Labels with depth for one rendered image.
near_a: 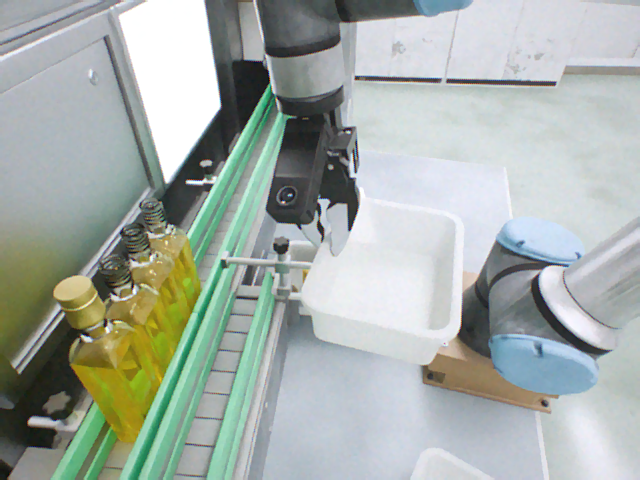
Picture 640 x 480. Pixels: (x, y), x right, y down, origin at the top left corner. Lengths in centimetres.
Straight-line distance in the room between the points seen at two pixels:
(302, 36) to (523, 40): 410
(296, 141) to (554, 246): 41
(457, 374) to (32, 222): 69
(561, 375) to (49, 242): 67
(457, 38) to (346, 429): 387
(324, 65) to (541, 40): 414
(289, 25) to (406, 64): 394
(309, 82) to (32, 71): 35
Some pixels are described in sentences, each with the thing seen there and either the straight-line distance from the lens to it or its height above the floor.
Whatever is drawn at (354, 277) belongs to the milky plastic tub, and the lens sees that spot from 59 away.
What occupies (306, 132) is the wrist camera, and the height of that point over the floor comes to 127.
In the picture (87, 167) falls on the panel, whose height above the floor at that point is 115.
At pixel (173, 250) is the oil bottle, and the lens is 62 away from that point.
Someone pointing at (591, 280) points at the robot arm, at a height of 113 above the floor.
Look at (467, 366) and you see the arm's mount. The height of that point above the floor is 83.
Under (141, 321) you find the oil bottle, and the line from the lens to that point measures 55.
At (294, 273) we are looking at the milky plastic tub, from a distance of 99.
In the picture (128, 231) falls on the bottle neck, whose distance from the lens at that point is 58.
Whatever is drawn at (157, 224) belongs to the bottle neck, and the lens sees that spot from 61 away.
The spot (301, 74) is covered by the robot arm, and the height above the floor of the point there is 133.
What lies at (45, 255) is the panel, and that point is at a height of 109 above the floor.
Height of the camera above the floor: 147
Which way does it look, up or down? 40 degrees down
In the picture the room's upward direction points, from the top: straight up
